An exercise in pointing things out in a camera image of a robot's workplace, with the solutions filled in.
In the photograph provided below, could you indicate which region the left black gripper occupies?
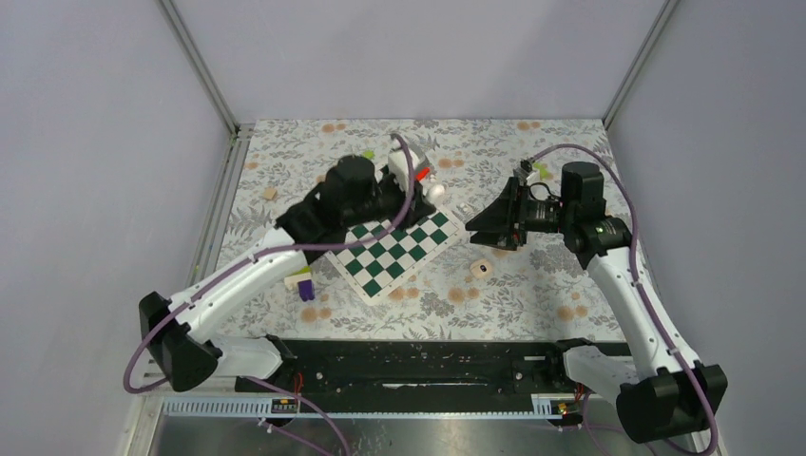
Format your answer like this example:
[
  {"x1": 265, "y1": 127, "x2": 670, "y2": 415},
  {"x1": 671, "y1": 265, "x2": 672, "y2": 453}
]
[{"x1": 345, "y1": 167, "x2": 435, "y2": 233}]

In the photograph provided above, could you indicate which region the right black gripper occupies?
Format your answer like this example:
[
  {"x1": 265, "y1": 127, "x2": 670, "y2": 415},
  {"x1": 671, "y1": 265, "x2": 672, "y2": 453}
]
[{"x1": 465, "y1": 176, "x2": 575, "y2": 251}]

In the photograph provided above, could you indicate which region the beige earbud charging case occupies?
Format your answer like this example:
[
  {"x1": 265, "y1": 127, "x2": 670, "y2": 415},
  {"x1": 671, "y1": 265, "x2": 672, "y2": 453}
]
[{"x1": 470, "y1": 258, "x2": 493, "y2": 279}]

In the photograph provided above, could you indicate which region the white earbud case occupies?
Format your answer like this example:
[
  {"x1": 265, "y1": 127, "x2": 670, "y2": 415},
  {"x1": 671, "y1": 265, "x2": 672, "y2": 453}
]
[{"x1": 426, "y1": 183, "x2": 446, "y2": 204}]

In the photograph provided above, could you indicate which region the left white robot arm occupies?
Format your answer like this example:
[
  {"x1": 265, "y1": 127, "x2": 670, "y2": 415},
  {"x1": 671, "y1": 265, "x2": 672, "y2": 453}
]
[{"x1": 137, "y1": 151, "x2": 446, "y2": 392}]

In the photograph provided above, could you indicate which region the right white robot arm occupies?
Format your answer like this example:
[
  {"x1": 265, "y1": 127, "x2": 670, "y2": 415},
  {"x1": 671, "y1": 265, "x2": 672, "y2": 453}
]
[{"x1": 465, "y1": 161, "x2": 728, "y2": 444}]

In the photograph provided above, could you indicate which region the green block right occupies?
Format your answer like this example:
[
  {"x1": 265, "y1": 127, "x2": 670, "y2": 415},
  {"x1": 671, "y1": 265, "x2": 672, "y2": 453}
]
[{"x1": 533, "y1": 163, "x2": 551, "y2": 180}]

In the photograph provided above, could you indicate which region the green white chessboard mat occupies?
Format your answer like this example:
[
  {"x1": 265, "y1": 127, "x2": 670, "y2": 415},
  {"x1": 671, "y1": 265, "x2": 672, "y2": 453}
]
[{"x1": 325, "y1": 208, "x2": 467, "y2": 305}]

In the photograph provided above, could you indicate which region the floral patterned table mat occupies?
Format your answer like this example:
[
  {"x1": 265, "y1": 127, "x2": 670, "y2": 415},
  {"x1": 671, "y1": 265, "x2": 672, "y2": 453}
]
[{"x1": 218, "y1": 120, "x2": 623, "y2": 341}]

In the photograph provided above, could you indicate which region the red block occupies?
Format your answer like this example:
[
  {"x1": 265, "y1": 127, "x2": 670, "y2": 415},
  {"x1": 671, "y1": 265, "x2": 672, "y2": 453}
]
[{"x1": 415, "y1": 167, "x2": 431, "y2": 181}]

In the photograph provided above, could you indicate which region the small wooden cube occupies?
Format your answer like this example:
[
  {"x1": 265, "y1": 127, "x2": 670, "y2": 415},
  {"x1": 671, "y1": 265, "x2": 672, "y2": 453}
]
[{"x1": 262, "y1": 187, "x2": 278, "y2": 200}]

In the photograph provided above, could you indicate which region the green white purple block stack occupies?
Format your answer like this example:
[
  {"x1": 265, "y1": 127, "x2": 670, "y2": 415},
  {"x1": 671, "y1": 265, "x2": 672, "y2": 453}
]
[{"x1": 283, "y1": 266, "x2": 316, "y2": 302}]

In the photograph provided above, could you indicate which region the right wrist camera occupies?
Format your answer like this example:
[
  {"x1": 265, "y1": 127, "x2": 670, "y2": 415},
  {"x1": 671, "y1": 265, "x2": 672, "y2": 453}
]
[{"x1": 513, "y1": 160, "x2": 534, "y2": 185}]

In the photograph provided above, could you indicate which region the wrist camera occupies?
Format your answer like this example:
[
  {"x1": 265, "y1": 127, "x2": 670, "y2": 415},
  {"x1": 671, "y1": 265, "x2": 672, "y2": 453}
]
[
  {"x1": 513, "y1": 160, "x2": 534, "y2": 185},
  {"x1": 387, "y1": 145, "x2": 432, "y2": 192}
]

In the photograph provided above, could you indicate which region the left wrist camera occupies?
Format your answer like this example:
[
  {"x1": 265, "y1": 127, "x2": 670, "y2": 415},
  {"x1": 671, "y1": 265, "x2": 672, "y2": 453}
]
[{"x1": 387, "y1": 145, "x2": 432, "y2": 192}]

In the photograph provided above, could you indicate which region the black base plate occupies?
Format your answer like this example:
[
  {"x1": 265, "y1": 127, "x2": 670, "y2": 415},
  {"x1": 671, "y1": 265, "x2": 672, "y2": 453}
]
[{"x1": 235, "y1": 338, "x2": 588, "y2": 414}]

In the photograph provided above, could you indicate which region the white slotted cable duct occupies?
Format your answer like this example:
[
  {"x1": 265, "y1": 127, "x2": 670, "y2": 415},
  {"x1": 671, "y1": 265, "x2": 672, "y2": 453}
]
[{"x1": 162, "y1": 394, "x2": 568, "y2": 419}]

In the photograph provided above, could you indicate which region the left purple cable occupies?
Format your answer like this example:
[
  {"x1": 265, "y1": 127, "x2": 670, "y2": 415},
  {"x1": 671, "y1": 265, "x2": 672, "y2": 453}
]
[{"x1": 123, "y1": 133, "x2": 418, "y2": 456}]

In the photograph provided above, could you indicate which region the purple cable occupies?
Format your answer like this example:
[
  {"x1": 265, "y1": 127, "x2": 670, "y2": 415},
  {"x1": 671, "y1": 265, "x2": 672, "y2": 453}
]
[
  {"x1": 123, "y1": 133, "x2": 418, "y2": 456},
  {"x1": 528, "y1": 143, "x2": 720, "y2": 456}
]

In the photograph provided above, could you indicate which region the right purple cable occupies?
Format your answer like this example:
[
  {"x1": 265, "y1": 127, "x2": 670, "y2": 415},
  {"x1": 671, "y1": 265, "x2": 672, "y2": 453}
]
[{"x1": 528, "y1": 143, "x2": 720, "y2": 456}]

